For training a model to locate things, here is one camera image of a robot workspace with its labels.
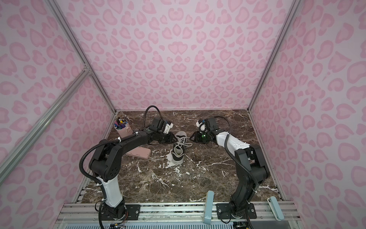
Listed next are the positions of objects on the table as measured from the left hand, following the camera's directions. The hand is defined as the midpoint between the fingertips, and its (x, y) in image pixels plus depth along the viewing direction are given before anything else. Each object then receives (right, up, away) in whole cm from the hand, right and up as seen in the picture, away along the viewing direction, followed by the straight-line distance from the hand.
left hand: (178, 138), depth 92 cm
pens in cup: (-39, +9, +3) cm, 40 cm away
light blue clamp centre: (+17, -32, -21) cm, 42 cm away
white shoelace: (+1, -4, +1) cm, 4 cm away
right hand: (+9, +1, -3) cm, 10 cm away
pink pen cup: (-37, +3, +6) cm, 37 cm away
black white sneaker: (0, -11, -6) cm, 12 cm away
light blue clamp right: (+50, -32, -20) cm, 63 cm away
